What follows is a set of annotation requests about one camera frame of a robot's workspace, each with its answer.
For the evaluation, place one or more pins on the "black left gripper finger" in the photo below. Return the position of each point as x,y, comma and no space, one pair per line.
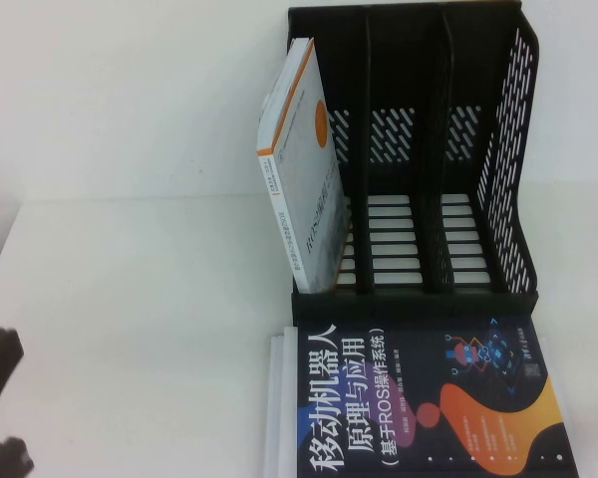
5,460
0,368

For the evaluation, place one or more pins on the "white orange ROS2 book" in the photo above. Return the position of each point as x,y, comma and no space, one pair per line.
304,174

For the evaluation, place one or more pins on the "dark robot book orange blob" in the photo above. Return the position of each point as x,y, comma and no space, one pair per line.
379,398

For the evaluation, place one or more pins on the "black plastic book stand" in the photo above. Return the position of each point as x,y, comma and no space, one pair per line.
403,74

